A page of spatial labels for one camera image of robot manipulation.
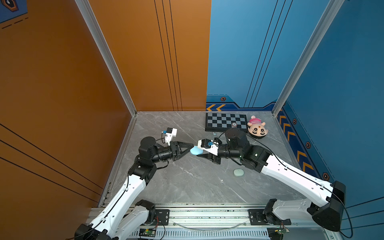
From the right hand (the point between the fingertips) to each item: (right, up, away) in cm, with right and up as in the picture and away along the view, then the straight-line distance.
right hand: (198, 148), depth 67 cm
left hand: (-2, +1, -2) cm, 3 cm away
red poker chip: (+27, +11, +42) cm, 51 cm away
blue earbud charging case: (-1, -1, -2) cm, 3 cm away
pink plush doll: (+39, +9, +33) cm, 52 cm away
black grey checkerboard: (+17, +13, +42) cm, 47 cm away
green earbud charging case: (+23, -17, +19) cm, 35 cm away
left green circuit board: (-24, -41, +5) cm, 48 cm away
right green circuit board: (+39, -40, +3) cm, 56 cm away
